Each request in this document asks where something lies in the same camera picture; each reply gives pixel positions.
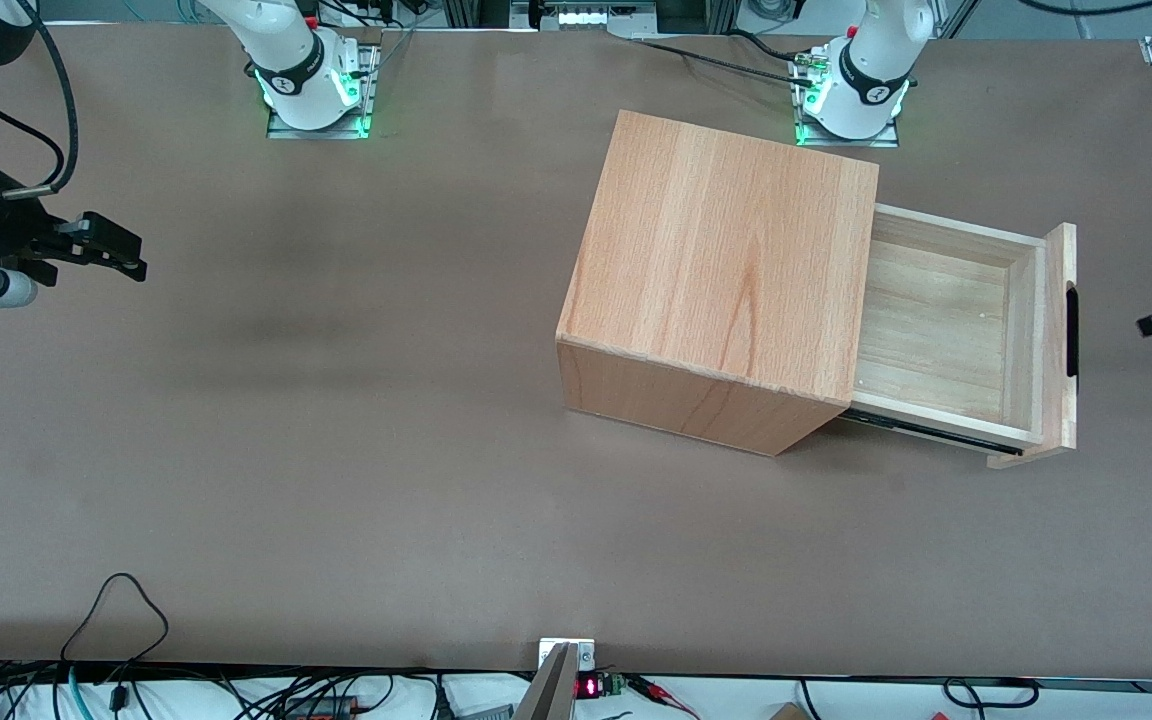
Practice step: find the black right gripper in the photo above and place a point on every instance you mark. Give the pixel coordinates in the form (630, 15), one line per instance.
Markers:
(8, 228)

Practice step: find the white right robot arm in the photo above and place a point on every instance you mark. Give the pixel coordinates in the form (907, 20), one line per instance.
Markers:
(296, 70)

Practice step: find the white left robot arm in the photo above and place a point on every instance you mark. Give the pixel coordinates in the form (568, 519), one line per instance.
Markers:
(871, 80)

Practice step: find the light wooden drawer cabinet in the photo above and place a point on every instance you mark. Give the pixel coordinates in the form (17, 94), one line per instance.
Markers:
(716, 250)

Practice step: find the red clip lead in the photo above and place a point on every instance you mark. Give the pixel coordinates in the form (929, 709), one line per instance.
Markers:
(661, 693)

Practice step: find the red LED display module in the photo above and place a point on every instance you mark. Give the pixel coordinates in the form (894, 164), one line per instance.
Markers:
(588, 687)

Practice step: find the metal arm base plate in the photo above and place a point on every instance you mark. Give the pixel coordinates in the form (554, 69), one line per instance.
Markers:
(368, 85)
(886, 140)

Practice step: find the grey aluminium mount bar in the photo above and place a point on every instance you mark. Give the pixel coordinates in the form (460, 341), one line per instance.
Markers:
(548, 690)

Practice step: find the white metal mount bracket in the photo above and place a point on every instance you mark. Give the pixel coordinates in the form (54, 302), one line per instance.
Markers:
(586, 650)

